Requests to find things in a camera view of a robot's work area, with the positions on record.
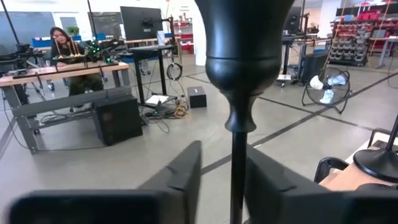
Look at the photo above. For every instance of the storage shelving with bins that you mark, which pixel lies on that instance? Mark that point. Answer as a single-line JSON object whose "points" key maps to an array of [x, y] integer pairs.
{"points": [[351, 43]]}

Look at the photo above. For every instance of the wooden shelf riser black frame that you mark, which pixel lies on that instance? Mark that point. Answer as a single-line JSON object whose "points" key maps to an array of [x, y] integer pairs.
{"points": [[345, 179]]}

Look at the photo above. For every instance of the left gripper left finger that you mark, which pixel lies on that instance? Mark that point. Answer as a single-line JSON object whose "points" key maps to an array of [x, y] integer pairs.
{"points": [[168, 193]]}

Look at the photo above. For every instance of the background black robot arm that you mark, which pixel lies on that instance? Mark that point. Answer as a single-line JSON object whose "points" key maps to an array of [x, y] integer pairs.
{"points": [[102, 49]]}

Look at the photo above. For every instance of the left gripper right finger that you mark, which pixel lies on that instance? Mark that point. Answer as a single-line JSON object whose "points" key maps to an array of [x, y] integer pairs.
{"points": [[280, 199]]}

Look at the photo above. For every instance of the white flat device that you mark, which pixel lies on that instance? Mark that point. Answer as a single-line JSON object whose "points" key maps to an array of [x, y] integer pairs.
{"points": [[157, 99]]}

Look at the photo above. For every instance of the gold candlestick holder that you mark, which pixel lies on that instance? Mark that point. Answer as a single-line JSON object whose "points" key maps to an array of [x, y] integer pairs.
{"points": [[71, 46], [57, 46], [76, 46]]}

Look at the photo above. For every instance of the black computer tower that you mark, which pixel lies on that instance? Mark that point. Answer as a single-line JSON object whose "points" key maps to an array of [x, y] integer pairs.
{"points": [[118, 121]]}

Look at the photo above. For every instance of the black cabinet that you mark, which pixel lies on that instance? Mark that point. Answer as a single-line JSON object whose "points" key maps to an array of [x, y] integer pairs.
{"points": [[314, 67]]}

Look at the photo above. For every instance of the medium black candlestick holder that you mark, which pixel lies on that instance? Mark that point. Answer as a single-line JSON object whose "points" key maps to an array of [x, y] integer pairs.
{"points": [[242, 46]]}

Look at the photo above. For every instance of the small black box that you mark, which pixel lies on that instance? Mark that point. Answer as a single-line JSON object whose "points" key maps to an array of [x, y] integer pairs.
{"points": [[196, 97]]}

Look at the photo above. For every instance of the wooden table grey legs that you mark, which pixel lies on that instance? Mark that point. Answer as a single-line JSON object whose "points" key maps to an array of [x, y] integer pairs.
{"points": [[62, 70]]}

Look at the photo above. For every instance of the tall black candlestick holder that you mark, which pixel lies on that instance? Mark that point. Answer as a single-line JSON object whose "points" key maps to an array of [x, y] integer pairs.
{"points": [[376, 163]]}

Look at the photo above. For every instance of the black round floor fan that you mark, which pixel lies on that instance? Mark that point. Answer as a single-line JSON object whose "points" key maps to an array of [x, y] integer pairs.
{"points": [[326, 90]]}

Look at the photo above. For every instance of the person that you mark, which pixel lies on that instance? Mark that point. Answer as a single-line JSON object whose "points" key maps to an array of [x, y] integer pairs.
{"points": [[62, 46]]}

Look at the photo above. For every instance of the black computer monitor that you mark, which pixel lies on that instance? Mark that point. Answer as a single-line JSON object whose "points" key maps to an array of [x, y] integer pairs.
{"points": [[141, 23], [292, 20]]}

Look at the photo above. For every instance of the black standing desk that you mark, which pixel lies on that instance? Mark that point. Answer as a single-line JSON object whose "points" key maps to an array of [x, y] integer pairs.
{"points": [[149, 49]]}

